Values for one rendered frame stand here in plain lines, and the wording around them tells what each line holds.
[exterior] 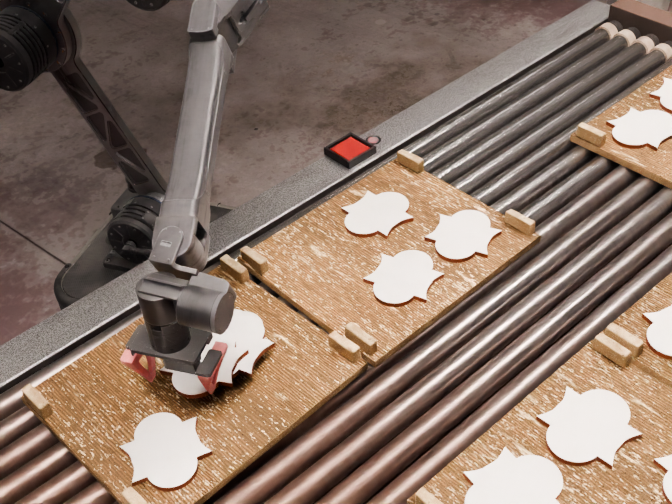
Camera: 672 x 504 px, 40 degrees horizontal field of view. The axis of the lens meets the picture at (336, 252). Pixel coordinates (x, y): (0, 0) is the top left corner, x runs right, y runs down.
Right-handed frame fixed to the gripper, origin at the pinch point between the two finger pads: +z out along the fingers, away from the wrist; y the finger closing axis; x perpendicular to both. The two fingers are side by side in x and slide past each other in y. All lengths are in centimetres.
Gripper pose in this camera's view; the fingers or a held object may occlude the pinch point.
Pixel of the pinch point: (181, 381)
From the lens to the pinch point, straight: 137.9
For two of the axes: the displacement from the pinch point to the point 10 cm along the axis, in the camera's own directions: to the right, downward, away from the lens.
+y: -9.6, -1.5, 2.5
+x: -2.9, 6.5, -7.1
